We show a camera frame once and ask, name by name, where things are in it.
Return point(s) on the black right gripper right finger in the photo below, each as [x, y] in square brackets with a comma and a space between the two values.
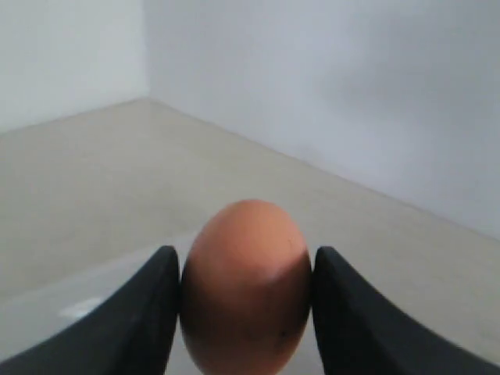
[359, 331]

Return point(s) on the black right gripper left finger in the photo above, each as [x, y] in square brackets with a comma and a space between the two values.
[129, 333]

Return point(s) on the brown egg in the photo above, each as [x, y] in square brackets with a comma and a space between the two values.
[245, 290]

